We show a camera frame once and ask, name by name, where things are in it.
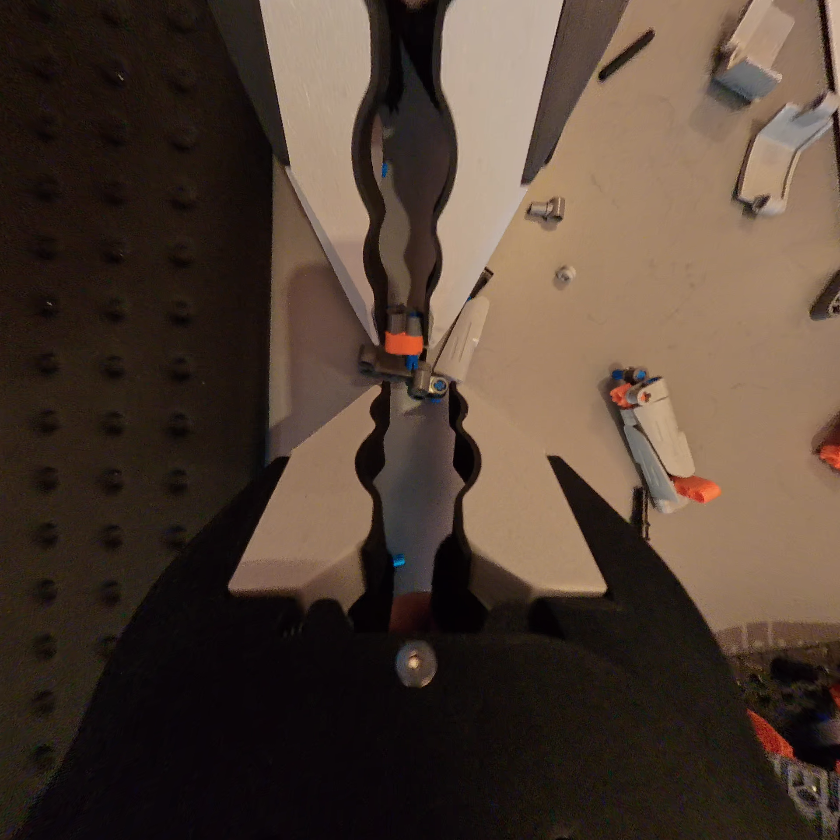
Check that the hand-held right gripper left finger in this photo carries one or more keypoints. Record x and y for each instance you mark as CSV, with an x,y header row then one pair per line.
x,y
302,518

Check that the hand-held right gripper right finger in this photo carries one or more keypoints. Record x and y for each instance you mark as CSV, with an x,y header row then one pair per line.
x,y
525,518

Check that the small dark grey beam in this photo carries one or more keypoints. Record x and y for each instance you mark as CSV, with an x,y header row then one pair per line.
x,y
828,298

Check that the grey pin connector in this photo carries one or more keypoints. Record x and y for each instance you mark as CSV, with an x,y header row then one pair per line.
x,y
544,210

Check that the grey panel assembly orange ends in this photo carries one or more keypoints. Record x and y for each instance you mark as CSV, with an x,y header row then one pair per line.
x,y
659,433

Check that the grey blue angled panel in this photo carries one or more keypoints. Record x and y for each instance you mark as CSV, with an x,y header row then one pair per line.
x,y
751,59

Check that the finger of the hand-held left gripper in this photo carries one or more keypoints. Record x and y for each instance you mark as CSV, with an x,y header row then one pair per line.
x,y
492,118
315,118

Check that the small grey bushing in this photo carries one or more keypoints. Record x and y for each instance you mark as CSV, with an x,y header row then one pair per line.
x,y
565,275

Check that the short black axle rod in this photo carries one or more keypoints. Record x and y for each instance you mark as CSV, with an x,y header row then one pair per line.
x,y
627,56

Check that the white curved panel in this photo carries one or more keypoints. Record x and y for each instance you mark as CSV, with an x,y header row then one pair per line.
x,y
463,341

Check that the black connector blue pin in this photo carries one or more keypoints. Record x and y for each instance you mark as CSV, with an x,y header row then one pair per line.
x,y
481,283

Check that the grey curved panel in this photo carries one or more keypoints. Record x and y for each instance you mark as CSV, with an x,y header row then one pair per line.
x,y
781,151

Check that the dark grey crank liftarm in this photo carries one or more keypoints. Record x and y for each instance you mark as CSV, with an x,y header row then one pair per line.
x,y
423,384

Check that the black axle pin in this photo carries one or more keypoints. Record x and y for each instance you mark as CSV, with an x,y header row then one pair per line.
x,y
641,515

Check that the orange wedge brick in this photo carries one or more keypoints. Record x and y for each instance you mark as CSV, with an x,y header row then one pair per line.
x,y
831,454

